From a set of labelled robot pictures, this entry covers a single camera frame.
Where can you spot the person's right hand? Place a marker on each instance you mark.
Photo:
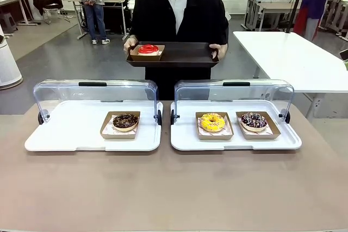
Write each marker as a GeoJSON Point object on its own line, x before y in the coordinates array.
{"type": "Point", "coordinates": [129, 44]}

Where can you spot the person's left hand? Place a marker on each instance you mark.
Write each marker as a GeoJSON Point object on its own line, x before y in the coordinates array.
{"type": "Point", "coordinates": [222, 50]}

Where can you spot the red glazed donut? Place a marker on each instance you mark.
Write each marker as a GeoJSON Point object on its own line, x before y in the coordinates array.
{"type": "Point", "coordinates": [142, 50]}

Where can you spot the kraft paper donut box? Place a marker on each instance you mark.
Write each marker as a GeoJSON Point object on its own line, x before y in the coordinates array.
{"type": "Point", "coordinates": [214, 137]}
{"type": "Point", "coordinates": [261, 137]}
{"type": "Point", "coordinates": [144, 58]}
{"type": "Point", "coordinates": [119, 137]}

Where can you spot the dark brown serving tray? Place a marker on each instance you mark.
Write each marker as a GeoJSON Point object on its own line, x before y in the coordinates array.
{"type": "Point", "coordinates": [185, 52]}

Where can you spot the person in black shirt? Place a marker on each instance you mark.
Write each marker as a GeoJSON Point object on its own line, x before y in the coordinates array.
{"type": "Point", "coordinates": [155, 12]}

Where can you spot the yellow sprinkled donut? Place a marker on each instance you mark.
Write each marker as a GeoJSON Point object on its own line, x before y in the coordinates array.
{"type": "Point", "coordinates": [206, 124]}

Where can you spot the chocolate rainbow sprinkle donut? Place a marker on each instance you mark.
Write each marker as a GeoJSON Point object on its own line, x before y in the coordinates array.
{"type": "Point", "coordinates": [248, 123]}

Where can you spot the chocolate donut brown sprinkles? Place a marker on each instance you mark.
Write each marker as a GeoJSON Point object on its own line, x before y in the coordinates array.
{"type": "Point", "coordinates": [119, 123]}

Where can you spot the white display tray one donut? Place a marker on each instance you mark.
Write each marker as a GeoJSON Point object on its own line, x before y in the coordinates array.
{"type": "Point", "coordinates": [68, 128]}

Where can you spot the large white table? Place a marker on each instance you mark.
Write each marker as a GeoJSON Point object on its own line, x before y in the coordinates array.
{"type": "Point", "coordinates": [285, 58]}

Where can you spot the grey workbench with equipment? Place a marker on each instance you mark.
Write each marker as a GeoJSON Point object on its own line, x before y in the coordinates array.
{"type": "Point", "coordinates": [272, 5]}

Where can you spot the black tripod pole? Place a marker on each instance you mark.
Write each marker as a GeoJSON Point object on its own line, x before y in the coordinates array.
{"type": "Point", "coordinates": [295, 6]}

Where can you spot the white display tray two donuts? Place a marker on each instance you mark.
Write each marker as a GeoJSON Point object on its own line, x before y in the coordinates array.
{"type": "Point", "coordinates": [185, 134]}

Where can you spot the white cylindrical air purifier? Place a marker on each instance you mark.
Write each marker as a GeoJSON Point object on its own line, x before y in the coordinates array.
{"type": "Point", "coordinates": [8, 63]}

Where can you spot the grey plastic stool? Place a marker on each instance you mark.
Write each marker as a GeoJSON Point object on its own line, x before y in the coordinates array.
{"type": "Point", "coordinates": [8, 21]}

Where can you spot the metal frame chair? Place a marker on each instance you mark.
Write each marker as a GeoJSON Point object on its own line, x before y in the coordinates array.
{"type": "Point", "coordinates": [54, 12]}

